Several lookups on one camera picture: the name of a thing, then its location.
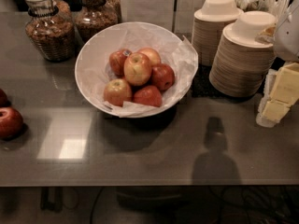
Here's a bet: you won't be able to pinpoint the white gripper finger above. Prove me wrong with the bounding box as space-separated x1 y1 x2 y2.
256 69 277 128

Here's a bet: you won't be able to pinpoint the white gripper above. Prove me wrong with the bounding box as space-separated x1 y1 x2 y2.
262 0 299 123

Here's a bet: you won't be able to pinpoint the right dark red apple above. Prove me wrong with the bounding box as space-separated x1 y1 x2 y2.
150 63 175 91

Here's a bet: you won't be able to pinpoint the front right red apple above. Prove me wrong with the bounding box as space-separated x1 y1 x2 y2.
133 85 162 107

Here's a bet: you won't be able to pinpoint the back right pale apple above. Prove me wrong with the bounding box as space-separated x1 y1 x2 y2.
137 48 161 65

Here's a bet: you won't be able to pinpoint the top centre yellow-red apple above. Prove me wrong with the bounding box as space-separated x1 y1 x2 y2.
124 52 152 86

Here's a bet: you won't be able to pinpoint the yellow-red apple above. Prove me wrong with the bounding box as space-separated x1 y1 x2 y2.
124 52 152 86
103 78 133 106

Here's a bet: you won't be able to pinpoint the white bowl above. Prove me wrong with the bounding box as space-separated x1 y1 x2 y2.
74 21 199 119

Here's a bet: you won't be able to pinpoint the white box behind bowl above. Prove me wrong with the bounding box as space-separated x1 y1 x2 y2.
121 0 205 34

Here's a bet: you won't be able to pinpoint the front left yellow-red apple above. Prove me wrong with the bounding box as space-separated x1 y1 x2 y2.
103 78 133 106

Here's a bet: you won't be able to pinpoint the back left red apple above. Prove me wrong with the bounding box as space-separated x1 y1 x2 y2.
109 49 132 76

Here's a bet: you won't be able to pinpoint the red apple on table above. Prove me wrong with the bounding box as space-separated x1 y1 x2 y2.
0 107 23 139

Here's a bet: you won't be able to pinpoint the front stack paper bowls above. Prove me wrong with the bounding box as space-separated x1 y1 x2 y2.
209 11 276 98

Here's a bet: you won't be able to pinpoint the stack paper bowls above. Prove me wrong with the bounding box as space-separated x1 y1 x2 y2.
209 11 276 98
192 0 243 66

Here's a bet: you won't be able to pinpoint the black mat under stacks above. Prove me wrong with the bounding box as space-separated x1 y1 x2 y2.
174 31 263 100

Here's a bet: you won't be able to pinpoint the back stack paper bowls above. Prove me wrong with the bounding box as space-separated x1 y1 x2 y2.
192 0 243 66

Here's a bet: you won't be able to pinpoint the right glass granola jar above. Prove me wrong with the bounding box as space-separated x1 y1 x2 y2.
75 0 118 42

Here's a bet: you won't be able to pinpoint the glass granola jar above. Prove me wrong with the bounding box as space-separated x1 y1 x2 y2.
25 0 75 62
75 0 118 42

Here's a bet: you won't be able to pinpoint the left glass granola jar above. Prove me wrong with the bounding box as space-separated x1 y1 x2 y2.
25 0 75 62

